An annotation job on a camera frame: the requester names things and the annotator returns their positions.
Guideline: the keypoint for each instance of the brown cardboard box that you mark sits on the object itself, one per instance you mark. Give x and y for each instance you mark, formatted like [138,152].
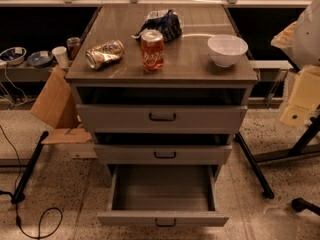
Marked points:
[56,107]

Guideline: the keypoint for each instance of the black right table leg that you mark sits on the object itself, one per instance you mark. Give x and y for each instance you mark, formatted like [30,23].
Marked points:
[267,191]

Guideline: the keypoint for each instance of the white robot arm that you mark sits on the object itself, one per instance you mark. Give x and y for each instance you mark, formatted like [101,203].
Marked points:
[300,41]

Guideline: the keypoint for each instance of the grey drawer cabinet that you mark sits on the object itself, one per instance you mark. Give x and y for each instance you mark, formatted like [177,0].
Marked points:
[188,75]

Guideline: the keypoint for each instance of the grey middle drawer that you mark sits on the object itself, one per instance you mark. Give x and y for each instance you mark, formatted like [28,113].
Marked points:
[166,154]

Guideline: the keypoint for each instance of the brown glass jar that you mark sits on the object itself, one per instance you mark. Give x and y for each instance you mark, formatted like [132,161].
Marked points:
[73,45]

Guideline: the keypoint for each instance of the black left stand leg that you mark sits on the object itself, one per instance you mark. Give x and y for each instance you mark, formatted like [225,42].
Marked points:
[18,195]

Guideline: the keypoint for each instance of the dark side table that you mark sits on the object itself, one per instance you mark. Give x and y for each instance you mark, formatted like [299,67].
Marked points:
[302,147]

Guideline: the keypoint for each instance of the black caster foot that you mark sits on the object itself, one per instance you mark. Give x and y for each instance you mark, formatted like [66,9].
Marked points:
[299,204]

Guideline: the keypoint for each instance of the crushed gold soda can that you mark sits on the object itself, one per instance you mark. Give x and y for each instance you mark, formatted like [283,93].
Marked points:
[103,54]

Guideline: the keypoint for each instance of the red soda can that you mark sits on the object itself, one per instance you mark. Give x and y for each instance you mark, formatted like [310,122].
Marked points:
[152,46]

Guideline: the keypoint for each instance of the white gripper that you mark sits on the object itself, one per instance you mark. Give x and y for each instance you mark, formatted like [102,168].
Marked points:
[308,37]

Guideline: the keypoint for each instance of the white blue bowl on shelf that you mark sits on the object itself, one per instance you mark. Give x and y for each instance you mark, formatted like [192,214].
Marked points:
[13,56]

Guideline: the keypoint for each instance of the blue chip bag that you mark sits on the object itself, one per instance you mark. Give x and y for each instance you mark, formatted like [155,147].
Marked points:
[165,21]

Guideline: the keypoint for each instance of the white paper cup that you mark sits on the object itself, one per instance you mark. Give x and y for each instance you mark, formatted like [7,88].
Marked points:
[60,53]

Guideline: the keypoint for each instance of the grey drawer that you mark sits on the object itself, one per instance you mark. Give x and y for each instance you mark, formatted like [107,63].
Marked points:
[166,154]
[161,118]
[162,196]

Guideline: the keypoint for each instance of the grey top drawer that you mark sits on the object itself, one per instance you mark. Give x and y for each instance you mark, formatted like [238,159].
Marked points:
[161,118]

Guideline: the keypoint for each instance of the grey bottom drawer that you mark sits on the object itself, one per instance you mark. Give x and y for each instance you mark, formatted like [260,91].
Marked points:
[162,196]

